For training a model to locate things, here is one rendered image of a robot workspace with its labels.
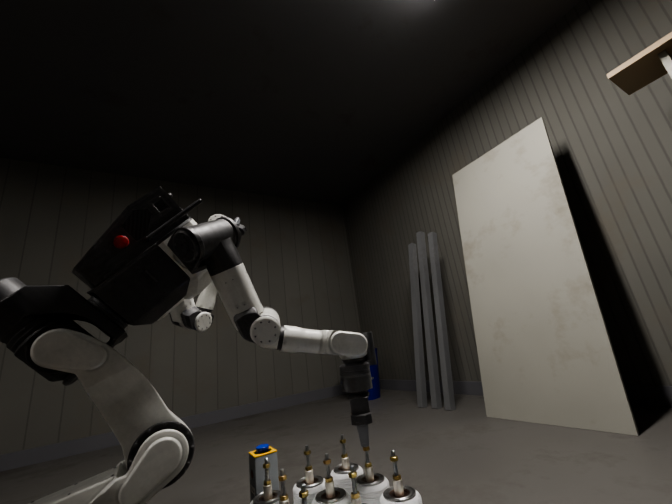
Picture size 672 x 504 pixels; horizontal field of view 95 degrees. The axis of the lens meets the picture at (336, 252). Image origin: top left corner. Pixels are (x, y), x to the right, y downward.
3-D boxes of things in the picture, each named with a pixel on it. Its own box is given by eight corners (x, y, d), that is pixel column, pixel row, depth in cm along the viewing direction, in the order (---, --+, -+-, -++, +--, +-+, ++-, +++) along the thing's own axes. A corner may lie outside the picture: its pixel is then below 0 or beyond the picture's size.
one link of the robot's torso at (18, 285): (-56, 307, 64) (34, 252, 74) (-28, 316, 75) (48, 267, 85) (57, 390, 69) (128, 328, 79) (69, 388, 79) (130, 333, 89)
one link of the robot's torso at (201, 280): (43, 253, 63) (181, 168, 84) (47, 267, 88) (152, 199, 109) (153, 346, 74) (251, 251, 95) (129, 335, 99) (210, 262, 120)
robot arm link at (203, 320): (189, 340, 116) (174, 285, 110) (169, 335, 122) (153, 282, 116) (214, 325, 125) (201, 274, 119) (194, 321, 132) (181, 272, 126)
